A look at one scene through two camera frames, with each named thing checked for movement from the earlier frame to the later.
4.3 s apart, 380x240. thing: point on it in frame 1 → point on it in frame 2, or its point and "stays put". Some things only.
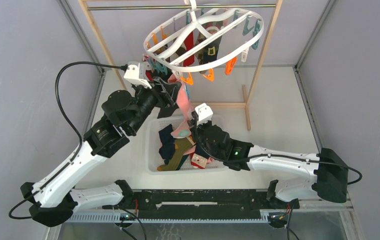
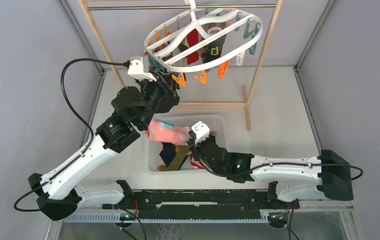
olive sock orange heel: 181,146 stays put
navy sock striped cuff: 167,149 stays put
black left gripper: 164,93 stays put
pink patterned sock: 185,107 → 165,132
